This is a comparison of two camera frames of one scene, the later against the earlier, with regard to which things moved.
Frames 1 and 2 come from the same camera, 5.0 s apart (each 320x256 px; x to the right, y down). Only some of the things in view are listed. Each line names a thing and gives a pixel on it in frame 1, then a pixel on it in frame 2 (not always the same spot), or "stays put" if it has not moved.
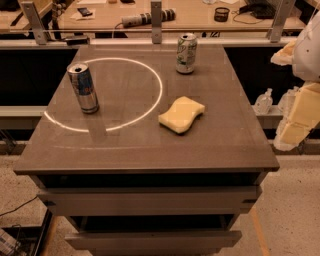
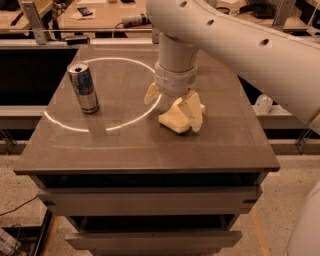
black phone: (84, 11) stays put
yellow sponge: (181, 115) stays put
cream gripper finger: (285, 56) → (172, 83)
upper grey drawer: (150, 200) stays put
